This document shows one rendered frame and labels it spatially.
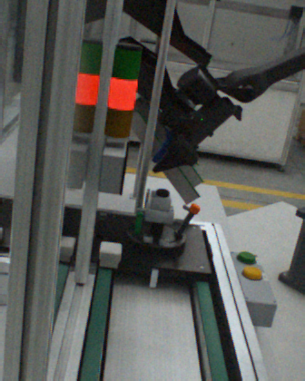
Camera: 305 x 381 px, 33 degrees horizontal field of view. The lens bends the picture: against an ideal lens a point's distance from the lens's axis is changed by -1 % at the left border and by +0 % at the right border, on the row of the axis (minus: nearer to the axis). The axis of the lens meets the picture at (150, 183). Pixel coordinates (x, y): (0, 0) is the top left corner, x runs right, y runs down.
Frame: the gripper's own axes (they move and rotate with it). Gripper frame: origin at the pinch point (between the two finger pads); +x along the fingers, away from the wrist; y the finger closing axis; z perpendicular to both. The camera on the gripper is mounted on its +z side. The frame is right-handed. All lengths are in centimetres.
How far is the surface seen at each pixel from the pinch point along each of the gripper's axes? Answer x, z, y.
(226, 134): 16, -125, -396
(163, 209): 8.0, -8.3, 2.2
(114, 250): 19.3, -5.3, 11.4
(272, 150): -8, -168, -394
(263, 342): 8.8, -39.5, 18.3
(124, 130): -2.1, 13.5, 20.9
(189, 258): 10.7, -19.5, 6.2
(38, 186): -7, 24, 77
